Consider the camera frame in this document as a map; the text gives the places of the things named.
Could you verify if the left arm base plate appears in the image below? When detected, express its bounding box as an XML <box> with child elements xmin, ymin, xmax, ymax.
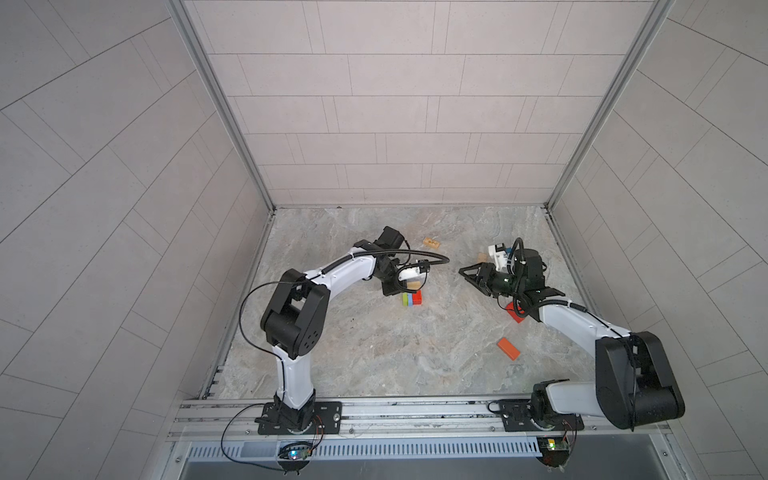
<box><xmin>255</xmin><ymin>399</ymin><xmax>342</xmax><ymax>436</ymax></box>

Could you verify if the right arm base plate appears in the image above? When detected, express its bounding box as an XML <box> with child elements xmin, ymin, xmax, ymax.
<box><xmin>487</xmin><ymin>399</ymin><xmax>585</xmax><ymax>433</ymax></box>

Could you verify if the aluminium left corner post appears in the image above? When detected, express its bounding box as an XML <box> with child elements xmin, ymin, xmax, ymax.
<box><xmin>167</xmin><ymin>0</ymin><xmax>276</xmax><ymax>216</ymax></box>

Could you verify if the left black cable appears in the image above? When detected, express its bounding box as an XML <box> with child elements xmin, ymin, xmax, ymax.
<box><xmin>219</xmin><ymin>280</ymin><xmax>301</xmax><ymax>472</ymax></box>

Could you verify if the grooved pale wood block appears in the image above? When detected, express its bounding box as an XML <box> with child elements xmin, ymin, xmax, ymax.
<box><xmin>398</xmin><ymin>266</ymin><xmax>424</xmax><ymax>282</ymax></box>

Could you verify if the orange wood block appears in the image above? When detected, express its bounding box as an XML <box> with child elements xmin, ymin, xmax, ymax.
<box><xmin>496</xmin><ymin>338</ymin><xmax>521</xmax><ymax>361</ymax></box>

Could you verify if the left controller board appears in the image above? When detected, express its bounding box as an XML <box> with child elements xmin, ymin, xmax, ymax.
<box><xmin>277</xmin><ymin>441</ymin><xmax>314</xmax><ymax>461</ymax></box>

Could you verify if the printed label wood block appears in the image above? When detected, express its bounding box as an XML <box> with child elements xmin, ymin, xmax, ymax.
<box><xmin>423</xmin><ymin>237</ymin><xmax>441</xmax><ymax>249</ymax></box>

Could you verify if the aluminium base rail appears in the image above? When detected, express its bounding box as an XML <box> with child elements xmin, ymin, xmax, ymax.
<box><xmin>161</xmin><ymin>394</ymin><xmax>672</xmax><ymax>441</ymax></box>

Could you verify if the aluminium right corner post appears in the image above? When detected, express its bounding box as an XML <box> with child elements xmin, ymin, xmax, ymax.
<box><xmin>545</xmin><ymin>0</ymin><xmax>675</xmax><ymax>213</ymax></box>

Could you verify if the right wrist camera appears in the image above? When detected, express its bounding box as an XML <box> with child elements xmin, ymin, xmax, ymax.
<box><xmin>488</xmin><ymin>243</ymin><xmax>510</xmax><ymax>272</ymax></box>

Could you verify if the controller board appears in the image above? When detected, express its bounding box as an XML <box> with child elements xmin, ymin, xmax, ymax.
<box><xmin>277</xmin><ymin>441</ymin><xmax>314</xmax><ymax>461</ymax></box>
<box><xmin>536</xmin><ymin>437</ymin><xmax>571</xmax><ymax>468</ymax></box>

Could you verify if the right controller board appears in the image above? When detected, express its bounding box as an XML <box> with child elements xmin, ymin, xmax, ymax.
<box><xmin>536</xmin><ymin>437</ymin><xmax>571</xmax><ymax>468</ymax></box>

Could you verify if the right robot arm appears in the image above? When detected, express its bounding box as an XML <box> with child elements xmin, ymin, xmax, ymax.
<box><xmin>459</xmin><ymin>248</ymin><xmax>686</xmax><ymax>430</ymax></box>

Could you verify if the aluminium corner post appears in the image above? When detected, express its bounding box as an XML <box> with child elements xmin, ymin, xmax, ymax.
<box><xmin>167</xmin><ymin>0</ymin><xmax>276</xmax><ymax>216</ymax></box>
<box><xmin>545</xmin><ymin>0</ymin><xmax>675</xmax><ymax>213</ymax></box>

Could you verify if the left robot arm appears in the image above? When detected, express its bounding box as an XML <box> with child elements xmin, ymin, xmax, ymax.
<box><xmin>260</xmin><ymin>227</ymin><xmax>431</xmax><ymax>431</ymax></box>

